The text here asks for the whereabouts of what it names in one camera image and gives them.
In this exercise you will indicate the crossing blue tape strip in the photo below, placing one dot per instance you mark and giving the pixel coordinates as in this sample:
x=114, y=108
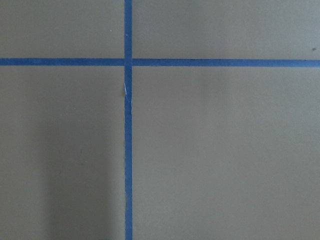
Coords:
x=161, y=62

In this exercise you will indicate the long blue tape strip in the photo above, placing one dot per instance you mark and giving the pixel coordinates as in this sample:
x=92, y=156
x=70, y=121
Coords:
x=128, y=67

